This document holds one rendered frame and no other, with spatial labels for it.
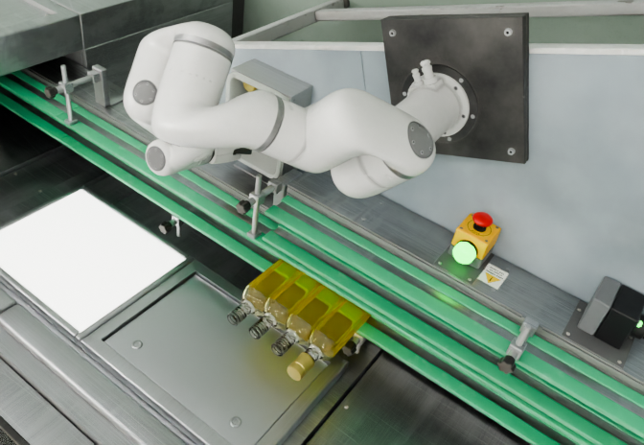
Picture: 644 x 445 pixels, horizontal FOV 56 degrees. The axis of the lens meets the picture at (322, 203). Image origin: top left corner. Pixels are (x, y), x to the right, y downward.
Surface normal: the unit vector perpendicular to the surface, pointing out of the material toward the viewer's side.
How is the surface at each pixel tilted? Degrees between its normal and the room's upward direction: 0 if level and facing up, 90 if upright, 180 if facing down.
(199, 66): 61
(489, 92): 2
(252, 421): 90
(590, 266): 0
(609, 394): 90
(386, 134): 80
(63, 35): 90
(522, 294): 90
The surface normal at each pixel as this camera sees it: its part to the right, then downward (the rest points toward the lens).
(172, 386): 0.13, -0.78
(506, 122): -0.56, 0.48
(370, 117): 0.58, -0.27
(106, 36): 0.80, 0.45
